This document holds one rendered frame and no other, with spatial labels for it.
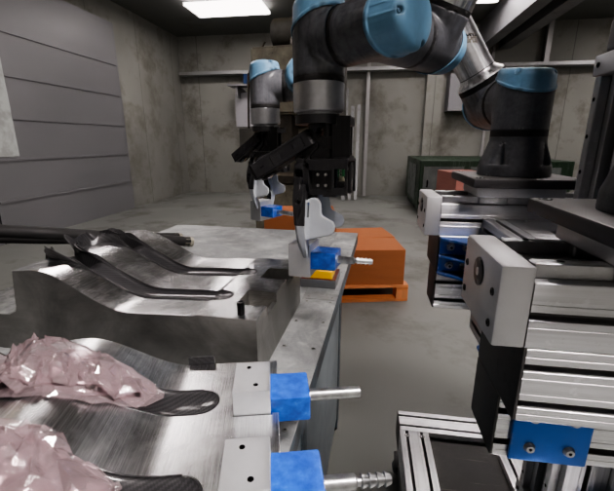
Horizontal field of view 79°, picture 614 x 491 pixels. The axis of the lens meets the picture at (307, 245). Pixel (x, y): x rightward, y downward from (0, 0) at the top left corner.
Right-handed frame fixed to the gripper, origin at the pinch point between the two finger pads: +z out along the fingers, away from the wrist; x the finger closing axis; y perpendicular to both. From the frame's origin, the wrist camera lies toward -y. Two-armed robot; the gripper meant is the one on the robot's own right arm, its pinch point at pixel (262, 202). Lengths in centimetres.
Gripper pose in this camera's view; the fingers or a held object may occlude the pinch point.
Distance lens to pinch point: 105.3
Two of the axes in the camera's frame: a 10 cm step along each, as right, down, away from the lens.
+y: 8.3, 1.5, -5.4
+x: 5.6, -2.2, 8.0
